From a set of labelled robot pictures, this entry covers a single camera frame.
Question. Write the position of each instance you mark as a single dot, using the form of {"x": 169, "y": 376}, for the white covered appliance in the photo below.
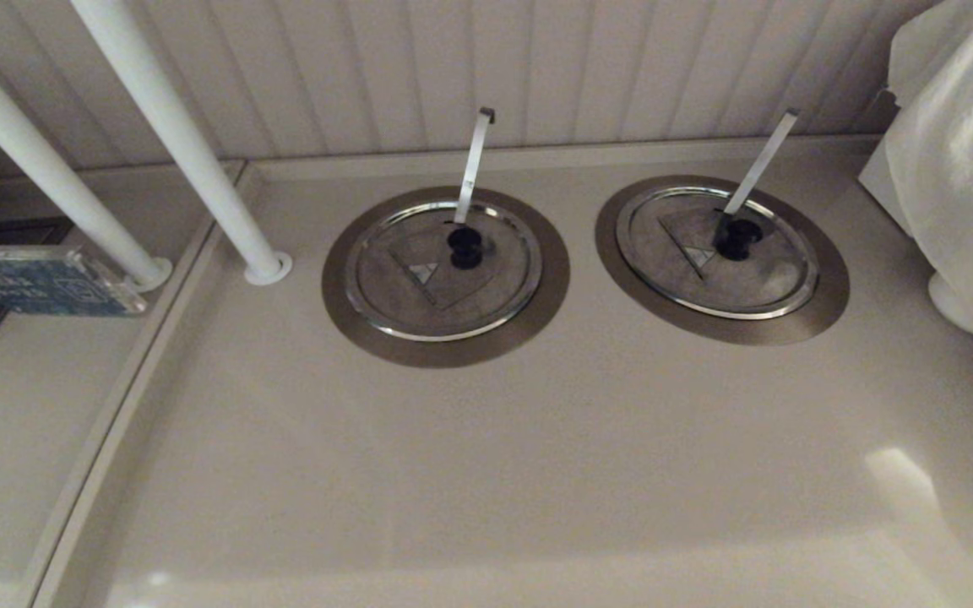
{"x": 883, "y": 186}

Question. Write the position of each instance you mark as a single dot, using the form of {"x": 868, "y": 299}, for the steel lid with black knob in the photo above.
{"x": 419, "y": 304}
{"x": 757, "y": 287}

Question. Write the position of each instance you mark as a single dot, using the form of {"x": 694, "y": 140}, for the white slanted pole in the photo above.
{"x": 39, "y": 160}
{"x": 174, "y": 127}

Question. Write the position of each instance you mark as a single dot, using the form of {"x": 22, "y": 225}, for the blue sign in acrylic holder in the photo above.
{"x": 39, "y": 283}

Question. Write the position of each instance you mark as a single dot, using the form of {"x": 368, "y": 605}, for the brown round well rim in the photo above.
{"x": 453, "y": 355}
{"x": 790, "y": 333}

